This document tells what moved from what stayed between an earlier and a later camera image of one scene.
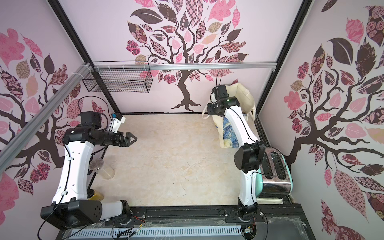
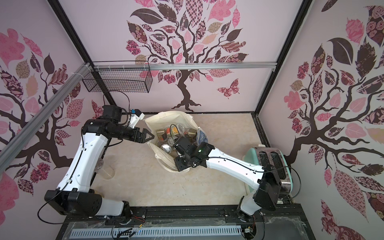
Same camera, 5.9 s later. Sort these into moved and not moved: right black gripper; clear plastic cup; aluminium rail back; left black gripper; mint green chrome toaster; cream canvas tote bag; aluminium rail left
Moved: cream canvas tote bag; right black gripper; left black gripper
Not moved: aluminium rail left; mint green chrome toaster; aluminium rail back; clear plastic cup
